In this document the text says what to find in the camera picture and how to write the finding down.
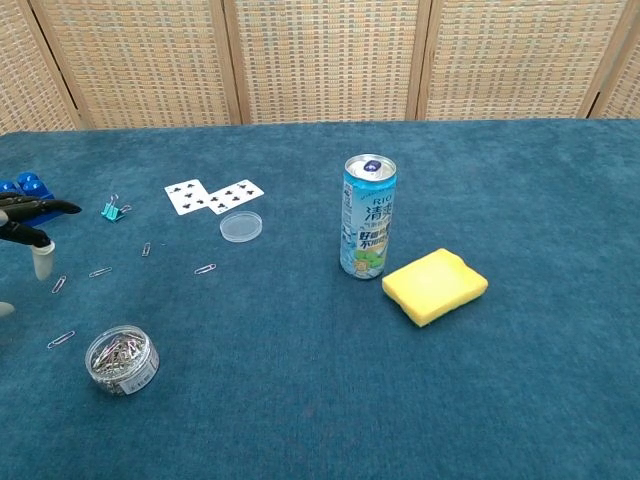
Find teal binder clip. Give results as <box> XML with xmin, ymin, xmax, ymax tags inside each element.
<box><xmin>100</xmin><ymin>193</ymin><xmax>133</xmax><ymax>224</ymax></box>

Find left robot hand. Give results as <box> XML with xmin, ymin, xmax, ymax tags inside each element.
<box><xmin>0</xmin><ymin>191</ymin><xmax>83</xmax><ymax>319</ymax></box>

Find woven rattan screen panel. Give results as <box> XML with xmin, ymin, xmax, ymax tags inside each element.
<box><xmin>222</xmin><ymin>0</ymin><xmax>434</xmax><ymax>126</ymax></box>
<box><xmin>417</xmin><ymin>0</ymin><xmax>629</xmax><ymax>122</ymax></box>
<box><xmin>29</xmin><ymin>0</ymin><xmax>244</xmax><ymax>132</ymax></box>
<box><xmin>589</xmin><ymin>0</ymin><xmax>640</xmax><ymax>121</ymax></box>
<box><xmin>0</xmin><ymin>0</ymin><xmax>84</xmax><ymax>135</ymax></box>

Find blue building block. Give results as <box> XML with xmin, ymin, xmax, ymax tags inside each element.
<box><xmin>0</xmin><ymin>172</ymin><xmax>56</xmax><ymax>217</ymax></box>

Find clear round plastic lid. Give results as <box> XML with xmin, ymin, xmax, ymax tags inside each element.
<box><xmin>219</xmin><ymin>209</ymin><xmax>264</xmax><ymax>244</ymax></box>

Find clubs playing card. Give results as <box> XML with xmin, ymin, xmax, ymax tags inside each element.
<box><xmin>164</xmin><ymin>178</ymin><xmax>211</xmax><ymax>217</ymax></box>
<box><xmin>204</xmin><ymin>178</ymin><xmax>266</xmax><ymax>217</ymax></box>

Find yellow sponge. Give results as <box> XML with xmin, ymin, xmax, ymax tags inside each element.
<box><xmin>381</xmin><ymin>247</ymin><xmax>490</xmax><ymax>329</ymax></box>

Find light blue drink can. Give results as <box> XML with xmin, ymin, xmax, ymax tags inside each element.
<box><xmin>339</xmin><ymin>153</ymin><xmax>398</xmax><ymax>281</ymax></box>

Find container of paper clips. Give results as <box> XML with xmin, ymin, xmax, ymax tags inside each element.
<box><xmin>84</xmin><ymin>324</ymin><xmax>161</xmax><ymax>398</ymax></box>

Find blue carpet table cover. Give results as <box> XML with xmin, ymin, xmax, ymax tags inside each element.
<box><xmin>0</xmin><ymin>118</ymin><xmax>640</xmax><ymax>480</ymax></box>

